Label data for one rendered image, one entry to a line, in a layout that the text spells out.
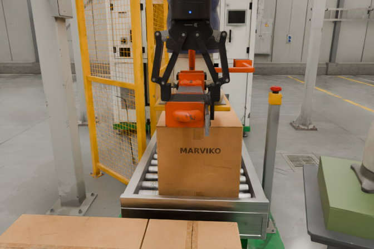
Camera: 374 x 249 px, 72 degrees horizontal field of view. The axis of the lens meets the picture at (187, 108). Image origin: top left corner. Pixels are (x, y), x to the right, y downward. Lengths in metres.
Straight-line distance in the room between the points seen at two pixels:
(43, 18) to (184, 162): 1.37
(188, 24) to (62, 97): 1.65
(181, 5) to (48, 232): 1.12
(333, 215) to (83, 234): 0.95
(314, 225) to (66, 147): 1.74
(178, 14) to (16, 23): 11.52
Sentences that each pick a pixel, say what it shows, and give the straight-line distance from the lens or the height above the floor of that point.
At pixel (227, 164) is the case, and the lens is 1.28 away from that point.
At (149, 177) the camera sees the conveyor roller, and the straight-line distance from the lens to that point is 1.61.
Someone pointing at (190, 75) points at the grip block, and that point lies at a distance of 0.83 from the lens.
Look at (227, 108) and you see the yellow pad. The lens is 0.98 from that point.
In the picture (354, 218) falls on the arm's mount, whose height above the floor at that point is 0.81.
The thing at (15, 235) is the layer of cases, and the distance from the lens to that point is 1.40.
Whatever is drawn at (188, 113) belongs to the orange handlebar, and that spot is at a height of 1.21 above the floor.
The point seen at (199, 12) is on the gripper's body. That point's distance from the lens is 0.48.
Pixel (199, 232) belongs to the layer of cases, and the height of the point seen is 0.54.
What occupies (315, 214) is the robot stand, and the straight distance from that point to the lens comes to 1.07.
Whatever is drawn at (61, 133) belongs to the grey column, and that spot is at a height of 0.65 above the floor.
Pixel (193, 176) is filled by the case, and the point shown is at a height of 0.69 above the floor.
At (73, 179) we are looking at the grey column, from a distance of 2.29.
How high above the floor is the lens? 1.34
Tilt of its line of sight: 15 degrees down
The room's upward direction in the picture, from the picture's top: straight up
